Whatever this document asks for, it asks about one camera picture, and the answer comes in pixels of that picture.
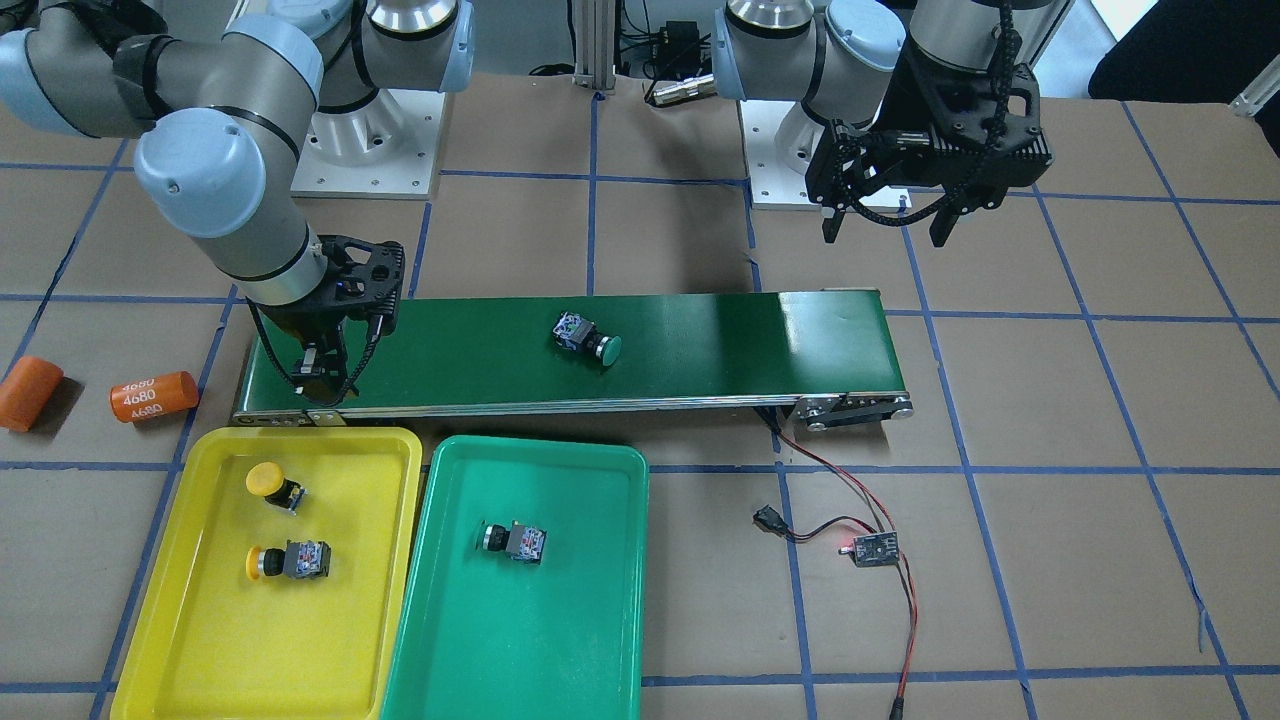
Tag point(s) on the black gripper near buttons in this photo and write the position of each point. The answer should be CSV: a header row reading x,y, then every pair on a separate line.
x,y
893,142

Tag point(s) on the black gripper near trays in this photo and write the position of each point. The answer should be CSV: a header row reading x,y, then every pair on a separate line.
x,y
297,320

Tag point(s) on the yellow push button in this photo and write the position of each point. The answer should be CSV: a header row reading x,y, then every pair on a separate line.
x,y
300,560
268,481

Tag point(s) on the orange labelled cylinder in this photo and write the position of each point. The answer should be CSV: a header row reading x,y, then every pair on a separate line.
x,y
153,397

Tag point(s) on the green push button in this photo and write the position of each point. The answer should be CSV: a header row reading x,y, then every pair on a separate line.
x,y
518,542
578,334

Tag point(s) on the plain orange cylinder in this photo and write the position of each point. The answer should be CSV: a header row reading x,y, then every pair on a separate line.
x,y
27,390

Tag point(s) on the silver robot arm near trays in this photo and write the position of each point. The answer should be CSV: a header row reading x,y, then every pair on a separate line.
x,y
220,128

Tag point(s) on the silver robot arm near conveyor start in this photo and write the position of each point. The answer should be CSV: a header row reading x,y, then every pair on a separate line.
x,y
837,62

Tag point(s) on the green conveyor belt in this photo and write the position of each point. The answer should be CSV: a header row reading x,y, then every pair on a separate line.
x,y
827,354

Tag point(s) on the yellow plastic tray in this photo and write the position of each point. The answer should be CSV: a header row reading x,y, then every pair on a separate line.
x,y
279,584

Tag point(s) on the green plastic tray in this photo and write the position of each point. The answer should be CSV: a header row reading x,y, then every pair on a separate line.
x,y
485,637

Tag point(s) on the small controller circuit board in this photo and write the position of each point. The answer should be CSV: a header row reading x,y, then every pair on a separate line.
x,y
875,550

